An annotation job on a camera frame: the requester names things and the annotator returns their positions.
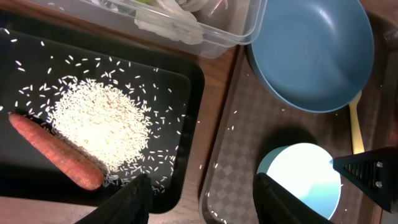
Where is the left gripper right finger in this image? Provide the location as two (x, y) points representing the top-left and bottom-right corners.
(252, 173), (333, 224)

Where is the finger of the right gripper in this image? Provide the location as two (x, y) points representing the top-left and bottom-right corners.
(332, 146), (397, 213)

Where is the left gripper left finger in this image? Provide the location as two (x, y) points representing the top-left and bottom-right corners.
(76, 174), (153, 224)

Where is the light blue rice bowl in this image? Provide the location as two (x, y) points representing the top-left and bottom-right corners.
(257, 142), (341, 220)

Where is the orange carrot piece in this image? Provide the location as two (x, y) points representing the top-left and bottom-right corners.
(9, 113), (104, 190)

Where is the dark blue plate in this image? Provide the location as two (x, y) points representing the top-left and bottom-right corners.
(247, 0), (374, 113)

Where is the white tissue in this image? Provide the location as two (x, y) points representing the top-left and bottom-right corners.
(93, 0), (229, 46)

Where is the yellow plastic spoon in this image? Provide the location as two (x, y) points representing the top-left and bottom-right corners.
(349, 91), (364, 154)

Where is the white rice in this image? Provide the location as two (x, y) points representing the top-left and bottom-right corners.
(0, 27), (187, 194)

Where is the brown serving tray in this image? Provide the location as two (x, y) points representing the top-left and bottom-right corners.
(199, 15), (397, 223)

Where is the black tray bin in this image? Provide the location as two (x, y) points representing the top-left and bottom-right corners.
(1, 11), (205, 213)

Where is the clear plastic bin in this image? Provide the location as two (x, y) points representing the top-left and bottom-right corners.
(32, 0), (267, 58)

